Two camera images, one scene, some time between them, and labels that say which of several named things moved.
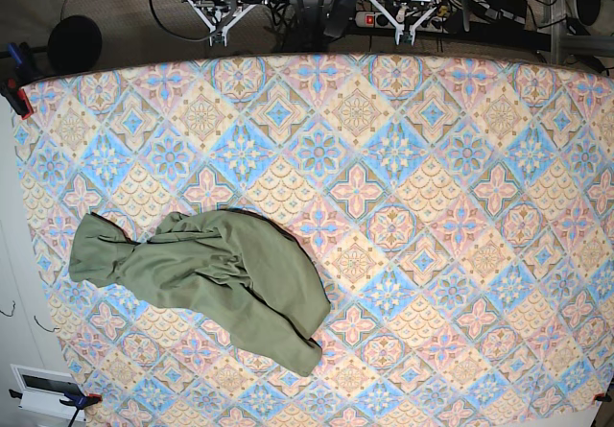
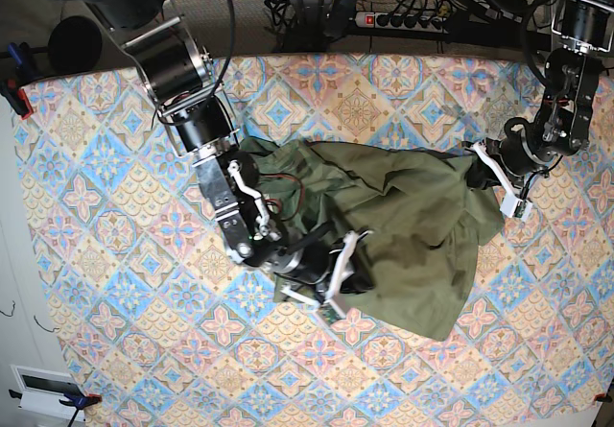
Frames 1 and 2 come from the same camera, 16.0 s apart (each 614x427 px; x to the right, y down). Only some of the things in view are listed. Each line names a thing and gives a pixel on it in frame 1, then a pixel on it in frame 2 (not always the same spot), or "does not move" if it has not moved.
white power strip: (379, 21) does not move
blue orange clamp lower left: (78, 401) does not move
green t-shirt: (240, 271) -> (413, 214)
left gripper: (219, 11) -> (322, 270)
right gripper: (403, 10) -> (495, 163)
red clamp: (21, 74) does not move
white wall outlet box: (42, 390) does not move
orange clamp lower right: (601, 396) does not move
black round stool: (74, 44) does not move
